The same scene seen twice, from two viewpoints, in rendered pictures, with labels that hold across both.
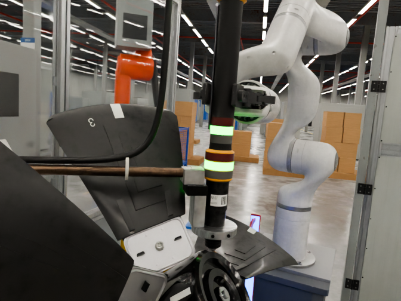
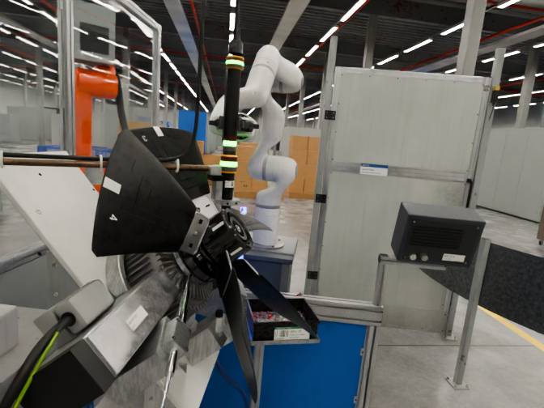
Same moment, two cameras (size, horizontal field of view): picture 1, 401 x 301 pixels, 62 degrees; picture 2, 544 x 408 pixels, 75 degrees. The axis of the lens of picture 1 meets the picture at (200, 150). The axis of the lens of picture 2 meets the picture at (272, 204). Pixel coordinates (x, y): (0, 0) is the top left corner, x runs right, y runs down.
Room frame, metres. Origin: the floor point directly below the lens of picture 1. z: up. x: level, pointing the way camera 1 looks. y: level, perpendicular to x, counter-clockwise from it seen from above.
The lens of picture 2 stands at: (-0.41, 0.13, 1.44)
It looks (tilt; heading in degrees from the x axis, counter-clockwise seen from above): 10 degrees down; 342
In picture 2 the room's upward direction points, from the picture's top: 5 degrees clockwise
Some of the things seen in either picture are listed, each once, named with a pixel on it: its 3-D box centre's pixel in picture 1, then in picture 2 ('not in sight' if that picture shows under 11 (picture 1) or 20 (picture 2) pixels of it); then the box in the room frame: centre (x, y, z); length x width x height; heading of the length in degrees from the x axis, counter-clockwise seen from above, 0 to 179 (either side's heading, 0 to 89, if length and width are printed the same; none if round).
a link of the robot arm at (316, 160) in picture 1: (307, 175); (276, 181); (1.14, -0.37, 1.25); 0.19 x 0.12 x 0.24; 61
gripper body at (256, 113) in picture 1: (240, 100); (237, 125); (0.60, -0.07, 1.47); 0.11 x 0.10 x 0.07; 159
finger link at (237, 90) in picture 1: (247, 97); (244, 124); (0.50, -0.06, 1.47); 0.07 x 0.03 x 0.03; 159
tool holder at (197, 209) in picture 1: (209, 200); (223, 184); (0.49, -0.02, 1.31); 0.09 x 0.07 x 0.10; 104
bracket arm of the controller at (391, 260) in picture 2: not in sight; (411, 261); (0.61, -0.75, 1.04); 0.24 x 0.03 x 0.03; 69
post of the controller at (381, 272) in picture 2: not in sight; (380, 279); (0.64, -0.65, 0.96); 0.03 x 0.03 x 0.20; 69
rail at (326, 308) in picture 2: not in sight; (263, 301); (0.80, -0.25, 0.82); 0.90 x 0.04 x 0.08; 69
